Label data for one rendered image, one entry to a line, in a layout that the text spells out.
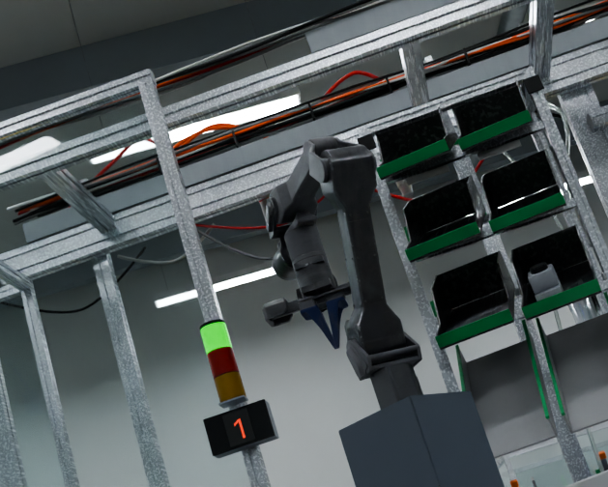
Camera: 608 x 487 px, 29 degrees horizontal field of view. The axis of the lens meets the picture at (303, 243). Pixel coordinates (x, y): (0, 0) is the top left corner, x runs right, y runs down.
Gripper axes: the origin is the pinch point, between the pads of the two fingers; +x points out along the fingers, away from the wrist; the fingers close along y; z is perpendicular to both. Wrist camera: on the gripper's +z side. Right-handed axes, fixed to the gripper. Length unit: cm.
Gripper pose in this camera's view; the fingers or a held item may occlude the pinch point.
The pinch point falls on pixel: (330, 328)
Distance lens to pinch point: 186.1
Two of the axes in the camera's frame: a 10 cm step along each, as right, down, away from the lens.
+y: -9.4, 3.2, 0.8
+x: 2.8, 9.1, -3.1
